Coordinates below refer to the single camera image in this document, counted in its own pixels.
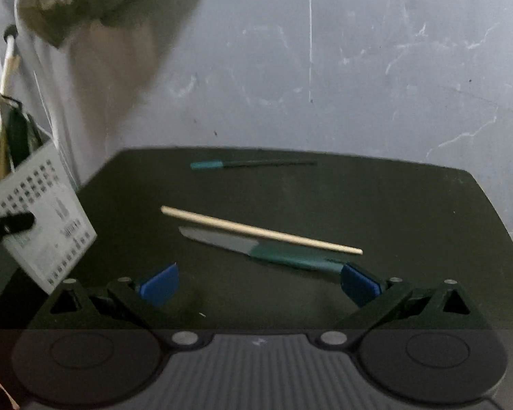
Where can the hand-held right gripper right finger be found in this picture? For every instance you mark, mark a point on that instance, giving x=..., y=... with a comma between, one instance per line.
x=361, y=286

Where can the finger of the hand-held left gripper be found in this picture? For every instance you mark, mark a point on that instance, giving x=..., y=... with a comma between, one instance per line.
x=17, y=222

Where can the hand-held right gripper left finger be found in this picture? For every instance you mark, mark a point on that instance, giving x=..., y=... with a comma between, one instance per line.
x=160, y=286

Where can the white perforated utensil basket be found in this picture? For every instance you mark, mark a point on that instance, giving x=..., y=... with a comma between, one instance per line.
x=47, y=222

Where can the teal-tipped dark stick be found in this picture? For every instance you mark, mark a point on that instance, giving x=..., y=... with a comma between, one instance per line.
x=207, y=164

